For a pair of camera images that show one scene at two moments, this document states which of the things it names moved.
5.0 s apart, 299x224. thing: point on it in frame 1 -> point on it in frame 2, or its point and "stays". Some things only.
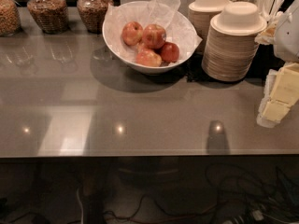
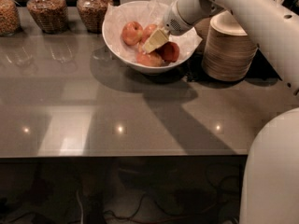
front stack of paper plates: x=231 y=49 stays
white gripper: x=288 y=36 -> x=175 y=20
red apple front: x=148 y=57 stays
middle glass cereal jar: x=49 y=8 stays
